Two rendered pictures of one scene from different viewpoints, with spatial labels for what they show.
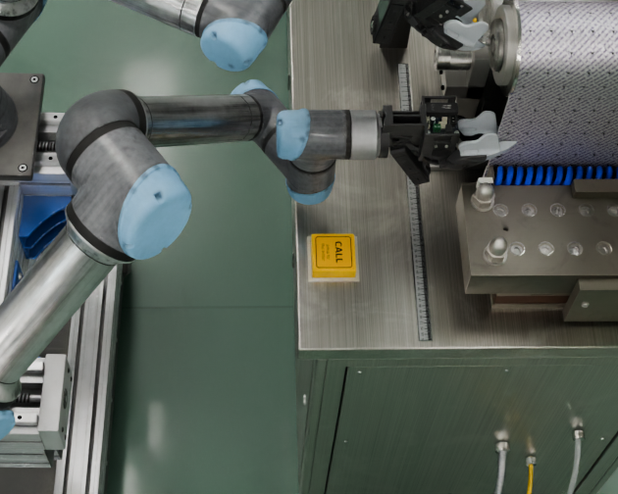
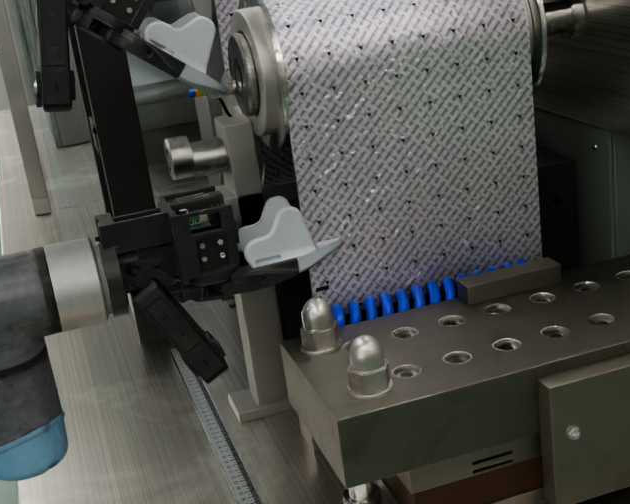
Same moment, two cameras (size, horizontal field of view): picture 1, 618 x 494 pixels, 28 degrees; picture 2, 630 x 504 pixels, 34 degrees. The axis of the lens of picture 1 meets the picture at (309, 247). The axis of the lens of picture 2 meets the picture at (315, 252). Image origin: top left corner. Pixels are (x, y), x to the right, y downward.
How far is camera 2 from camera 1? 127 cm
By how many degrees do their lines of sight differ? 41
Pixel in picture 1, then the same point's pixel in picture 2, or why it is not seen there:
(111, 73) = not seen: outside the picture
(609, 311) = (624, 448)
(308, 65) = not seen: hidden behind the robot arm
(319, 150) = not seen: outside the picture
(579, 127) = (425, 183)
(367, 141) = (77, 266)
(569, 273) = (516, 370)
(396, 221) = (205, 487)
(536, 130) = (361, 205)
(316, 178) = (14, 390)
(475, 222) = (318, 367)
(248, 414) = not seen: outside the picture
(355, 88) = (111, 383)
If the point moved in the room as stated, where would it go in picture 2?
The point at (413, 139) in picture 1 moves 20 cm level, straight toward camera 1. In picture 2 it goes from (164, 261) to (141, 362)
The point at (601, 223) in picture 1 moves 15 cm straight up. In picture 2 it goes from (532, 313) to (522, 146)
